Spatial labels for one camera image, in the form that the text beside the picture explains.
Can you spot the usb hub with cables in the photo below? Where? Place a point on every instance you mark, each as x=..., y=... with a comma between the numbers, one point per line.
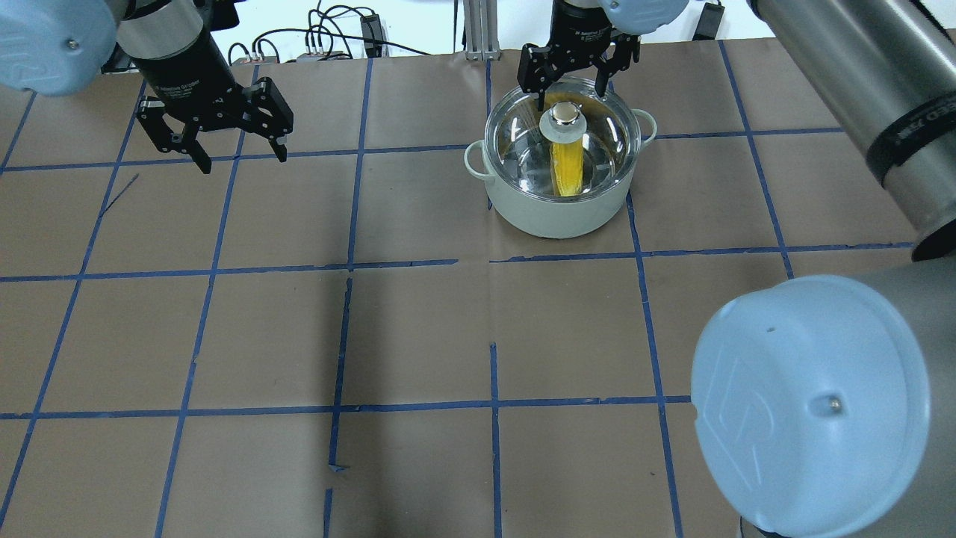
x=284, y=31

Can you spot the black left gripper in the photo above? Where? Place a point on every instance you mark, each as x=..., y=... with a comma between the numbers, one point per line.
x=181, y=66

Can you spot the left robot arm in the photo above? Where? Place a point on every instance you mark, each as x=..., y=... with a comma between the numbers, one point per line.
x=56, y=48

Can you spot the yellow corn cob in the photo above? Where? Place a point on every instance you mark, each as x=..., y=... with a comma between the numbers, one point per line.
x=566, y=160

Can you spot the brown paper table cover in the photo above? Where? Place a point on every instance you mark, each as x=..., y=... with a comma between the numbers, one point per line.
x=299, y=349

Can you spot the pale green steel pot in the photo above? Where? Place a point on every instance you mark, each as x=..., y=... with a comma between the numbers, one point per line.
x=540, y=217

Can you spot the aluminium frame post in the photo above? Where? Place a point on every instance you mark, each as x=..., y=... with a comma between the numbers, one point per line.
x=481, y=31

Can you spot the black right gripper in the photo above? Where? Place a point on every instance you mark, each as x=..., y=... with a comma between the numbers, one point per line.
x=580, y=35

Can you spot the glass pot lid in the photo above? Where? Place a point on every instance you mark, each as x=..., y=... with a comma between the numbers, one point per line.
x=517, y=138

